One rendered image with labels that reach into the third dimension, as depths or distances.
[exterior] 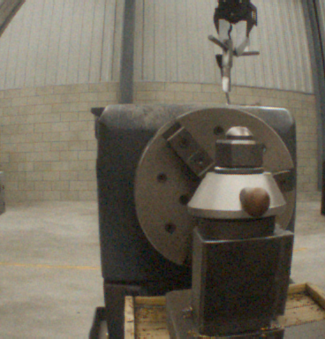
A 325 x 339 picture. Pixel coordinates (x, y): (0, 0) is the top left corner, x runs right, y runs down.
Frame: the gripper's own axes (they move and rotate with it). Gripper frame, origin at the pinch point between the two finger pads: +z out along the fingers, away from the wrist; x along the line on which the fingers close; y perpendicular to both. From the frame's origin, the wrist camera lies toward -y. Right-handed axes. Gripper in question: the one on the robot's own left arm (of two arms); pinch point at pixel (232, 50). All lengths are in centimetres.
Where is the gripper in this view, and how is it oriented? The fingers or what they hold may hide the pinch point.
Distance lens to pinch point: 108.6
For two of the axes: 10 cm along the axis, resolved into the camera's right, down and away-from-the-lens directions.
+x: -8.9, -1.1, 4.4
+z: -1.0, 9.9, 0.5
